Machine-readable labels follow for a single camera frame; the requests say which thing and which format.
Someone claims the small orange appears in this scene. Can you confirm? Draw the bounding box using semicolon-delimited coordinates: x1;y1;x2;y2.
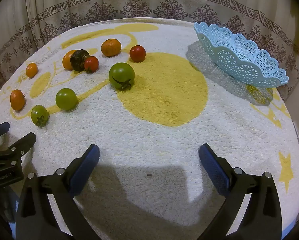
10;89;25;111
26;63;38;78

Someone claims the white and yellow blanket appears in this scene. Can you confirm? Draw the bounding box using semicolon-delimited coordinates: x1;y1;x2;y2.
0;17;299;240

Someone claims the large oval orange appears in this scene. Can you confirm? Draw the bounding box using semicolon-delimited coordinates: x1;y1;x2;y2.
62;50;78;70

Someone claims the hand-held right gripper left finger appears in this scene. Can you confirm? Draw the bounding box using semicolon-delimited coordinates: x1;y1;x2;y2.
16;144;100;240

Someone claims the large green tomato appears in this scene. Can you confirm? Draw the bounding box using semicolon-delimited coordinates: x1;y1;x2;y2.
109;63;135;91

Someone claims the round orange mandarin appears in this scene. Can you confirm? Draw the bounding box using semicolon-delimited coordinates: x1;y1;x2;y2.
101;39;122;57

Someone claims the dark brown fruit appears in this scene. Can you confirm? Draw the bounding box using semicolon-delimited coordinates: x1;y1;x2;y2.
70;49;90;72

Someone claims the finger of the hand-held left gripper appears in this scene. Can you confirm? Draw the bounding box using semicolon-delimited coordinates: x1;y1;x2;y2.
0;132;37;167
0;122;10;142

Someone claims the light blue plastic basket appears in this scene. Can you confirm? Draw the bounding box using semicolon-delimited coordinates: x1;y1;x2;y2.
194;22;289;88

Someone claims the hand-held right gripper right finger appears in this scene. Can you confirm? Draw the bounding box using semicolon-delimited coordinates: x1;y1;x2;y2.
197;144;282;240

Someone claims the red tomato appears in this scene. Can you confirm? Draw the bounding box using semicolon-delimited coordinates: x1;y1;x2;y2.
84;56;99;73
129;45;146;62

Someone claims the small green tomato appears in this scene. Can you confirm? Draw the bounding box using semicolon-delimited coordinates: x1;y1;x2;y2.
31;105;49;128

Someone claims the beige patterned curtain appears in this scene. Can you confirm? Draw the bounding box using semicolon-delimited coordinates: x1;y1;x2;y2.
0;0;299;103

